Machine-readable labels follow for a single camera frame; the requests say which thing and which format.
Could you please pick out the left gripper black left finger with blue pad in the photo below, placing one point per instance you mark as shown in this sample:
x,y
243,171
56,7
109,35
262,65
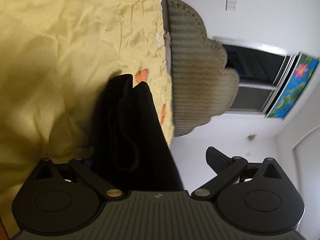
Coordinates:
x,y
96,183

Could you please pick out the olive green padded headboard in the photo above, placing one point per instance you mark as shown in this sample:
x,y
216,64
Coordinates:
x,y
202,85

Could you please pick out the black cloth garment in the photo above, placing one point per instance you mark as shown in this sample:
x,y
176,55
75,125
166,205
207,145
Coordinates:
x,y
130,150

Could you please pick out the dark glass window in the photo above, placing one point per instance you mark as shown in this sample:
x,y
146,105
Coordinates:
x,y
263,69

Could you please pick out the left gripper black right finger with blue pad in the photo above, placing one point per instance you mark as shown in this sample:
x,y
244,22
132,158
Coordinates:
x,y
227,171

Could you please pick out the white wall socket plate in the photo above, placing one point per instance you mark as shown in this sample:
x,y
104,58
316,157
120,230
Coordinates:
x,y
231,5

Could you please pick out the yellow carrot print bedspread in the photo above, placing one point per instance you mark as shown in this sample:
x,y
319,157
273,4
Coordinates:
x,y
56,58

